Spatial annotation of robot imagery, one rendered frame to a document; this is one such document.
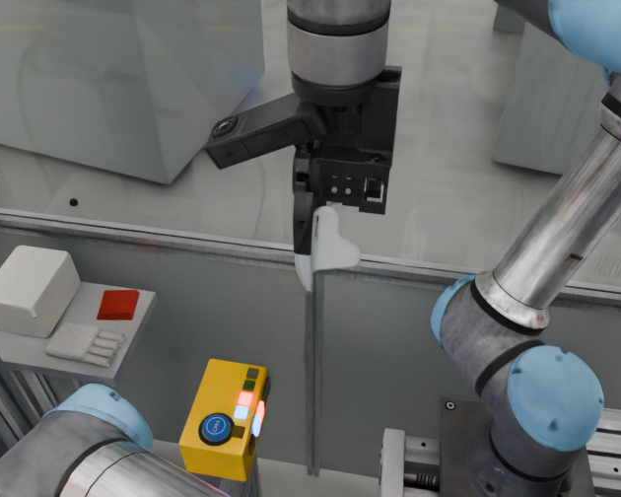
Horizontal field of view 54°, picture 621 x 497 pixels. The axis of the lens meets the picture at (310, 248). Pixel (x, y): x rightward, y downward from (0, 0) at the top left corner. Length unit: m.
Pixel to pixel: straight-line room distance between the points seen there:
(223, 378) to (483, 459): 0.42
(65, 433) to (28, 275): 0.97
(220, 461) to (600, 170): 0.66
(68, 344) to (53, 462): 0.93
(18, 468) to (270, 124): 0.31
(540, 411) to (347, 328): 0.72
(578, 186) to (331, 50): 0.44
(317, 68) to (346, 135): 0.08
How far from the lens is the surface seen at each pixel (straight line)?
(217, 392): 1.00
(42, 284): 1.39
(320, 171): 0.50
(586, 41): 0.38
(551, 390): 0.82
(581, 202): 0.80
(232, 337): 1.56
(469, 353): 0.87
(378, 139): 0.50
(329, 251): 0.55
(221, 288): 1.42
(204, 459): 0.98
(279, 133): 0.50
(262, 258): 1.31
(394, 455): 1.03
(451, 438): 1.01
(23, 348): 1.44
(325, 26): 0.44
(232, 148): 0.52
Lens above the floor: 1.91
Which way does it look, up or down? 44 degrees down
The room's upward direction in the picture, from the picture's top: straight up
